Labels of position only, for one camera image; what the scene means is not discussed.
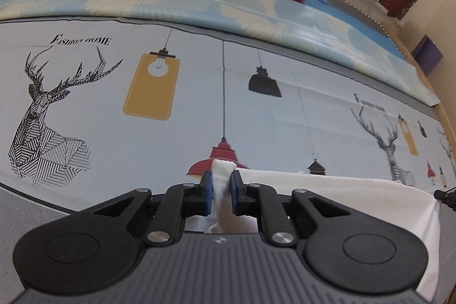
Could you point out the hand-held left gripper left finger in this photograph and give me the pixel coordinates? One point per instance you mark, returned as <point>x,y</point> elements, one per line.
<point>207,194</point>

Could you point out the purple box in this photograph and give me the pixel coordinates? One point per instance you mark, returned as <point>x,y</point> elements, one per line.
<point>427,54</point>

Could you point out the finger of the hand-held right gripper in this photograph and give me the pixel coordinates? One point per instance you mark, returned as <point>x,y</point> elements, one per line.
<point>447,199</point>

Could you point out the blue leaf patterned sheet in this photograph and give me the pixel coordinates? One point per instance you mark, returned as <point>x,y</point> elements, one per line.
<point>213,1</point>

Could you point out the deer and lamp printed sheet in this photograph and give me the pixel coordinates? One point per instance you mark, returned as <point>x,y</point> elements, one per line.
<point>114,147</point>

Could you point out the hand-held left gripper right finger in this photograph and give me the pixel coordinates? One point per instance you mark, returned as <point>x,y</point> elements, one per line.
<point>235,196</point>

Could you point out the white towel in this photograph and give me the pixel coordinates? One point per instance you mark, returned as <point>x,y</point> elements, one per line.
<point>356,197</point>

